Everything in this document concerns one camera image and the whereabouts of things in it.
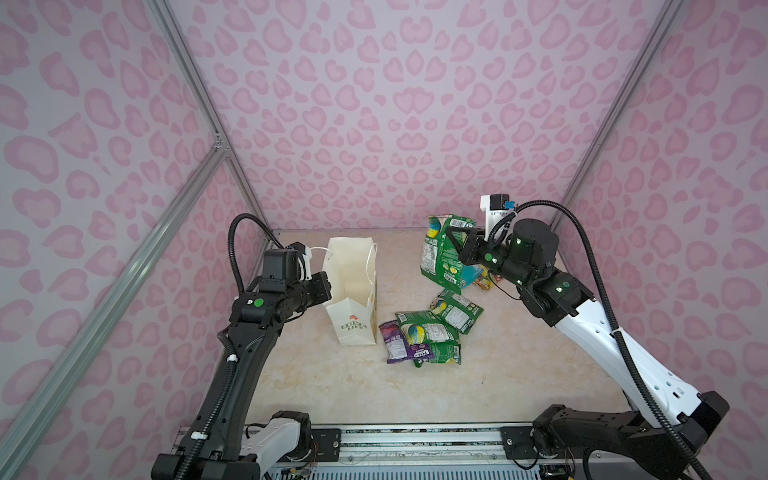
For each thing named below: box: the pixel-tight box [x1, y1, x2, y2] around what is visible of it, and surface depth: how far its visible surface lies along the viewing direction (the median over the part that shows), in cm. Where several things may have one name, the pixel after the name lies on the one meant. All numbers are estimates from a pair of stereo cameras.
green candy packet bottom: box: [395, 310, 461, 368], surface depth 88 cm
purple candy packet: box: [379, 320, 435, 364], surface depth 87 cm
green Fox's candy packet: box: [420, 215, 477, 294], surface depth 68 cm
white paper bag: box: [322, 236, 378, 346], surface depth 79 cm
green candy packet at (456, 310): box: [430, 289, 484, 334], surface depth 96 cm
